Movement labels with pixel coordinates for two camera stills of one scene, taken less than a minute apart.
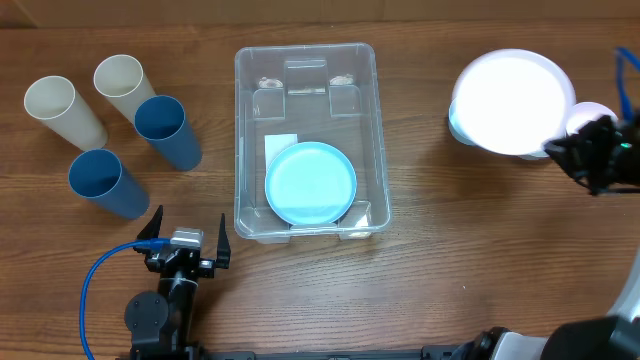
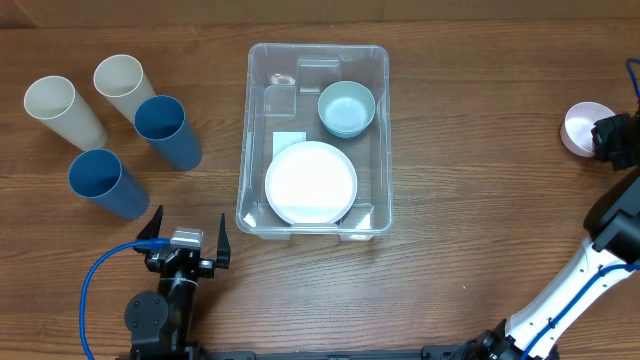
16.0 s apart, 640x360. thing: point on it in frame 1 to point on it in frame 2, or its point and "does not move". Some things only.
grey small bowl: (535, 156) to (346, 108)
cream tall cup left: (54, 101) does not move
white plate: (514, 101) to (311, 184)
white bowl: (584, 113) does not move
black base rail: (434, 352) does not move
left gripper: (223, 250) does not move
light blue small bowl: (456, 131) to (347, 126)
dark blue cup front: (97, 177) does not move
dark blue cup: (161, 120) does not move
